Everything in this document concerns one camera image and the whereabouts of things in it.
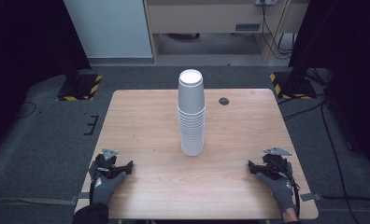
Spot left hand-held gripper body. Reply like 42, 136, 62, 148
93, 147, 122, 179

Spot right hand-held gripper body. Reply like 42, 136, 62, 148
260, 147, 293, 180

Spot stack of white paper cups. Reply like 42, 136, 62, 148
177, 68, 206, 157

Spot person's left hand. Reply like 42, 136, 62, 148
89, 161, 127, 205

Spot person's right hand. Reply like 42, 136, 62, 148
256, 162, 298, 216

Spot grey tape tab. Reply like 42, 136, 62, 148
69, 191, 91, 205
299, 192, 323, 203

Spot striped black stand base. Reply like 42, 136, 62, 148
269, 71, 317, 101
56, 73, 103, 102

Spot black stand pole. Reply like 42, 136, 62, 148
289, 43, 313, 86
63, 59, 83, 90

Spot black curtain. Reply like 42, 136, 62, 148
288, 0, 370, 180
0, 0, 93, 153

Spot white cabinet panel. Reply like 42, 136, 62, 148
64, 0, 153, 59

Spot grey desk label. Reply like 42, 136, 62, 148
235, 22, 262, 33

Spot light wooden desk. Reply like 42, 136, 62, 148
143, 0, 310, 63

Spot white power strip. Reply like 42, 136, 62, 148
255, 0, 279, 7

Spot left hand-held gripper cable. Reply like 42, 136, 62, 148
89, 177, 96, 205

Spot hand-held gripper cable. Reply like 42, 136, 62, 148
89, 177, 96, 205
275, 160, 301, 218

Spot right hand-held gripper cable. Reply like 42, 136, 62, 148
275, 160, 301, 218

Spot thin black floor cable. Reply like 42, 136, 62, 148
14, 101, 38, 119

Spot black hanging cables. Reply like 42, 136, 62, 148
260, 0, 295, 61

